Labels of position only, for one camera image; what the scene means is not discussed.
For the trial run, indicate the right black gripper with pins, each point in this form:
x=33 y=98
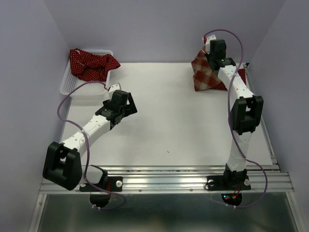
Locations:
x=208 y=56

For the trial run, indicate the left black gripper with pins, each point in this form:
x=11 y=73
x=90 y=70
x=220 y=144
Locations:
x=130 y=108

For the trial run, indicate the red plaid skirt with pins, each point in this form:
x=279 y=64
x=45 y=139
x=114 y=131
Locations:
x=204 y=78

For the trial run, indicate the red polka dot skirt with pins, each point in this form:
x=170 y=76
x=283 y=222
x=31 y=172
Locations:
x=229 y=78

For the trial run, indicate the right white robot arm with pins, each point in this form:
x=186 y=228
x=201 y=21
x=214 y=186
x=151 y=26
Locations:
x=244 y=116

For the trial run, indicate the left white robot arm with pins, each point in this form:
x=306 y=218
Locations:
x=63 y=165

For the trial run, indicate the white plastic basket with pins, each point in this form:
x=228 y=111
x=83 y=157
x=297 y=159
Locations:
x=89 y=91

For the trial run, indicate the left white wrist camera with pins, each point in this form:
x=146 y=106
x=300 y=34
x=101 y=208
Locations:
x=114 y=87

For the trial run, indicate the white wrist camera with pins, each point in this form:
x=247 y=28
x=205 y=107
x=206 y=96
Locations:
x=207 y=42
x=114 y=87

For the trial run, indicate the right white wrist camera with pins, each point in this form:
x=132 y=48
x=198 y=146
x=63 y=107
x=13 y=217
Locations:
x=207 y=42

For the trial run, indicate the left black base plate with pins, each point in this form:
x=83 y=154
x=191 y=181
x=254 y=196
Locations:
x=111 y=184

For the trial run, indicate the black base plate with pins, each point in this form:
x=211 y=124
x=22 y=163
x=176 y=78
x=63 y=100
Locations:
x=218 y=183
x=111 y=184

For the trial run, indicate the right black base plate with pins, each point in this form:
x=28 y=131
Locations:
x=218 y=183

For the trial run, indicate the aluminium rail frame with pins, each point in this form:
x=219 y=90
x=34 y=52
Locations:
x=164 y=154

